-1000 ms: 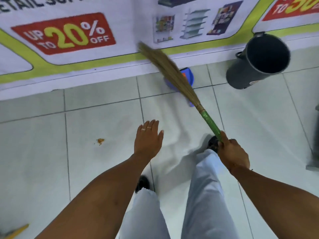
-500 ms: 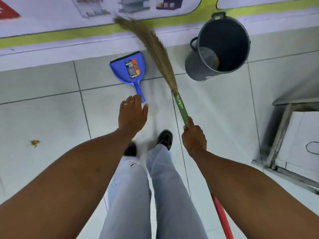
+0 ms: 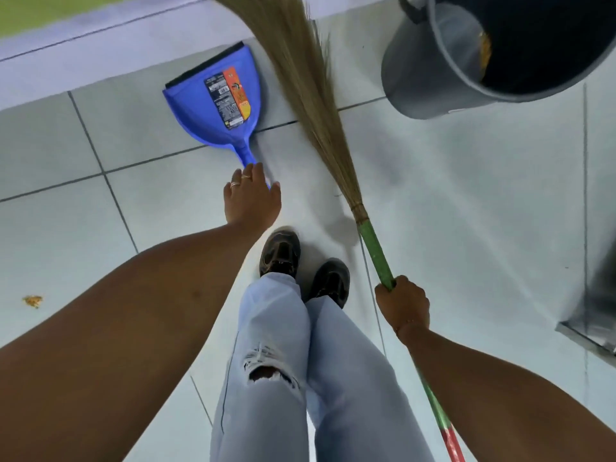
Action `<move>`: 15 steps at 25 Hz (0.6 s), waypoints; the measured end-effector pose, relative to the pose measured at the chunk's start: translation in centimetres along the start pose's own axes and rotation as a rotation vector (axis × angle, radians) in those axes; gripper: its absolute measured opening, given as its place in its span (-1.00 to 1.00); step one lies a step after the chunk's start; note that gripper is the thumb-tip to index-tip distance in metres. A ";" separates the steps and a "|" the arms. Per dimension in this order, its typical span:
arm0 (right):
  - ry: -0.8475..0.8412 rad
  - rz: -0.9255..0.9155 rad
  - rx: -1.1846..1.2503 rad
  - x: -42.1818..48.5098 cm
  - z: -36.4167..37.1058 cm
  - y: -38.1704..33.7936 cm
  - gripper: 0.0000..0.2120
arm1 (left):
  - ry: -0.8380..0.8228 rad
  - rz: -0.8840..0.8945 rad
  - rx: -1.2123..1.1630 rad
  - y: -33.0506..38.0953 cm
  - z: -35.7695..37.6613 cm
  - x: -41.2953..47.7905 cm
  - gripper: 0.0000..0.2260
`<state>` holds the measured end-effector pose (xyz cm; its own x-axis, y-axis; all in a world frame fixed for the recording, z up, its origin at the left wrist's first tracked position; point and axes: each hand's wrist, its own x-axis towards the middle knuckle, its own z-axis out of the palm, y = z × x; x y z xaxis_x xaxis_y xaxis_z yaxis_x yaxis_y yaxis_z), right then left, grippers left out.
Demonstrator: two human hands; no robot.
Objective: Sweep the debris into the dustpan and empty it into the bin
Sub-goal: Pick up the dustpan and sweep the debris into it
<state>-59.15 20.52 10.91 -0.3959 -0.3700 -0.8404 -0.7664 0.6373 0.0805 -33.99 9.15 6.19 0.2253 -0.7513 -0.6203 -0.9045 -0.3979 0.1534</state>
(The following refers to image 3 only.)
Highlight person's left hand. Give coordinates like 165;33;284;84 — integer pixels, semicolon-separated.
223;162;283;235

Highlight person's right hand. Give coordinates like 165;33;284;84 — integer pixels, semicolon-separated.
375;275;431;335

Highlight blue plastic dustpan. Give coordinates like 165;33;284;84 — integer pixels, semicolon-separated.
163;41;271;188

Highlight grass broom with green handle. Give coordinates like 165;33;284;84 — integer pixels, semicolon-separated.
210;0;466;462

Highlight person's right forearm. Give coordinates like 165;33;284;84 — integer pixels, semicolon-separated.
397;324;616;462

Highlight person's left forearm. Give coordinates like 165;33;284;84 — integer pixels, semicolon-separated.
0;220;263;462

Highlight dark right shoe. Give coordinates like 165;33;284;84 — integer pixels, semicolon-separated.
308;258;351;309

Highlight dark shoe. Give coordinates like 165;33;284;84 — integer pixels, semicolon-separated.
259;228;302;279
308;258;351;309

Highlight dark left shoe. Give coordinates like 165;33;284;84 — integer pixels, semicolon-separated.
259;228;302;279

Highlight light blue ripped jeans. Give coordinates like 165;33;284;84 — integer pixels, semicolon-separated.
209;272;437;462

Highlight grey plastic bucket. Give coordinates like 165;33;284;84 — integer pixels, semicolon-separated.
381;0;616;121

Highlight metal cabinet base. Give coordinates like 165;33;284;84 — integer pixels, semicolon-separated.
555;245;616;369

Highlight orange debris in bucket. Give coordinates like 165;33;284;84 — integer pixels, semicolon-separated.
478;31;492;75

